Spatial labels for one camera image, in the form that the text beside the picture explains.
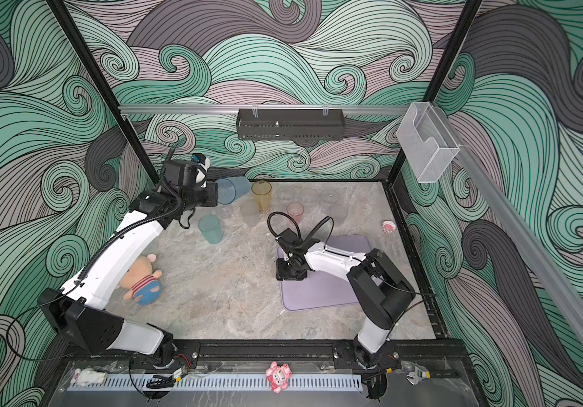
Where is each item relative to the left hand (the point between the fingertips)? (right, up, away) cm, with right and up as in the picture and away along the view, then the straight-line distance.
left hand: (217, 186), depth 77 cm
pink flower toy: (+19, -52, -9) cm, 56 cm away
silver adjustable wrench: (+59, -54, -7) cm, 80 cm away
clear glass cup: (+43, -9, +24) cm, 50 cm away
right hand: (+20, -31, +12) cm, 39 cm away
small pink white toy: (+62, -15, +22) cm, 68 cm away
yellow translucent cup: (+11, -1, +26) cm, 29 cm away
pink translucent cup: (+26, -8, +25) cm, 37 cm away
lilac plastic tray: (+48, -22, +21) cm, 57 cm away
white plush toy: (-32, -52, -9) cm, 62 cm away
